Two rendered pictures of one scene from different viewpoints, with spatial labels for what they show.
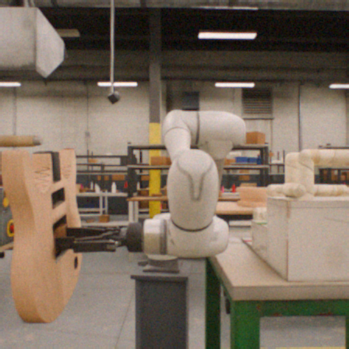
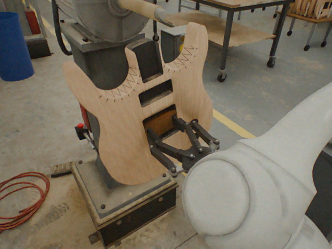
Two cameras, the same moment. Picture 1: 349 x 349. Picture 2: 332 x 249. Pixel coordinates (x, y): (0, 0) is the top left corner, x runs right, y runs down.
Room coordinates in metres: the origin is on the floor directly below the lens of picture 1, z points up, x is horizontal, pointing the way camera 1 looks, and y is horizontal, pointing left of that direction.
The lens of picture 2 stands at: (0.52, -0.13, 1.38)
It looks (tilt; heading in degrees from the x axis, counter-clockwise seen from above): 37 degrees down; 58
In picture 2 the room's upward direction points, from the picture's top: straight up
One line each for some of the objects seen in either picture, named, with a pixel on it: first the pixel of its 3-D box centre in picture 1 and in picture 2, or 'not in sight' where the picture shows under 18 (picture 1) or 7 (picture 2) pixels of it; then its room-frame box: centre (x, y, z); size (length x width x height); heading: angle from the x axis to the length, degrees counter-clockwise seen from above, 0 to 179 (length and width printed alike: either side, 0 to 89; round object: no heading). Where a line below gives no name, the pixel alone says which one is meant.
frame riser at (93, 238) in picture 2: not in sight; (124, 186); (0.82, 0.85, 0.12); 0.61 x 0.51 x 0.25; 1
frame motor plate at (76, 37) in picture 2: not in sight; (97, 29); (0.82, 0.85, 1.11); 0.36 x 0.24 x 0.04; 91
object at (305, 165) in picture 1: (305, 178); not in sight; (0.67, -0.28, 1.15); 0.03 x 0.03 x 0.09
